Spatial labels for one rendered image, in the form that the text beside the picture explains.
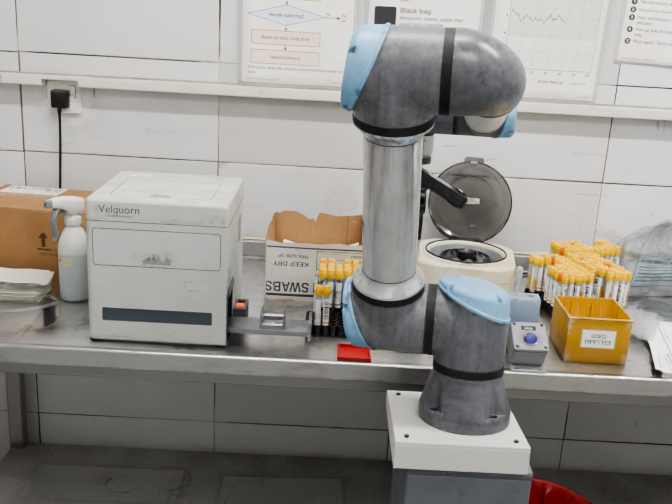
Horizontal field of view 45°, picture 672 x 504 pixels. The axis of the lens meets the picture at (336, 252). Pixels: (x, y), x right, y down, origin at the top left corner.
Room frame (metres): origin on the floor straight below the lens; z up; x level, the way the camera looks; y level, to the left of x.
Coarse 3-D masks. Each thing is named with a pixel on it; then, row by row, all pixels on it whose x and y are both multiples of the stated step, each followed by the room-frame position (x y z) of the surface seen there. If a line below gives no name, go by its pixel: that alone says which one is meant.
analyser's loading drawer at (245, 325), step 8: (232, 320) 1.59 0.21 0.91; (240, 320) 1.59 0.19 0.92; (248, 320) 1.59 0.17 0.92; (256, 320) 1.60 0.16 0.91; (264, 320) 1.60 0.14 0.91; (272, 320) 1.60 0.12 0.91; (280, 320) 1.60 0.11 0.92; (288, 320) 1.61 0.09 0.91; (296, 320) 1.61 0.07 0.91; (304, 320) 1.61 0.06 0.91; (232, 328) 1.55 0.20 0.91; (240, 328) 1.55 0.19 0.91; (248, 328) 1.55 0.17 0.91; (256, 328) 1.55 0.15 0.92; (264, 328) 1.55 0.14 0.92; (272, 328) 1.55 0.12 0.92; (280, 328) 1.55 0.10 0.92; (288, 328) 1.56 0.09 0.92; (296, 328) 1.57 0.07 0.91; (304, 328) 1.57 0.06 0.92; (304, 336) 1.55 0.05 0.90
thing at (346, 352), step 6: (342, 348) 1.56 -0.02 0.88; (348, 348) 1.57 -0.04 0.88; (354, 348) 1.57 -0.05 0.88; (360, 348) 1.57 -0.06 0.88; (366, 348) 1.57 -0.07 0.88; (342, 354) 1.53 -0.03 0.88; (348, 354) 1.54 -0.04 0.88; (354, 354) 1.54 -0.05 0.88; (360, 354) 1.54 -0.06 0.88; (366, 354) 1.54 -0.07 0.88; (342, 360) 1.51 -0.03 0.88; (348, 360) 1.51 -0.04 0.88; (354, 360) 1.51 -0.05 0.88; (360, 360) 1.51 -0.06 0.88; (366, 360) 1.51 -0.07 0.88
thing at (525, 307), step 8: (512, 296) 1.67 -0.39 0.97; (520, 296) 1.67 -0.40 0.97; (528, 296) 1.68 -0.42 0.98; (536, 296) 1.68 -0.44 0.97; (512, 304) 1.66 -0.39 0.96; (520, 304) 1.66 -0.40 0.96; (528, 304) 1.66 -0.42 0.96; (536, 304) 1.66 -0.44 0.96; (512, 312) 1.66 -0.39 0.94; (520, 312) 1.66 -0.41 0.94; (528, 312) 1.66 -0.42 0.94; (536, 312) 1.66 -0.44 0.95; (512, 320) 1.66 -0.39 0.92; (520, 320) 1.66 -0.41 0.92; (528, 320) 1.66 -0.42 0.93; (536, 320) 1.66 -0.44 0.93
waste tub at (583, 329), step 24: (552, 312) 1.69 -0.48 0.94; (576, 312) 1.69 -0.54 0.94; (600, 312) 1.69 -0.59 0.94; (624, 312) 1.61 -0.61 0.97; (552, 336) 1.67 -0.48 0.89; (576, 336) 1.56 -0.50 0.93; (600, 336) 1.56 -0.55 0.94; (624, 336) 1.56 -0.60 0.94; (576, 360) 1.57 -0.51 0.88; (600, 360) 1.56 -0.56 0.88; (624, 360) 1.56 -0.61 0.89
